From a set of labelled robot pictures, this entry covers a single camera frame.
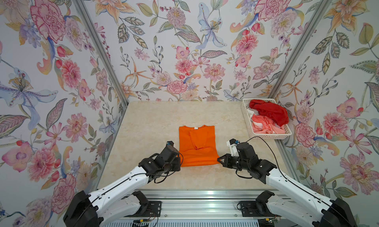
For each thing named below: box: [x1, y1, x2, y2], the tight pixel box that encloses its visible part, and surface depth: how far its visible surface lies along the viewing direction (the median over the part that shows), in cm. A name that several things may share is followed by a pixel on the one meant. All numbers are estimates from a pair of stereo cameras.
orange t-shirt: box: [178, 124, 221, 168], surface depth 101 cm
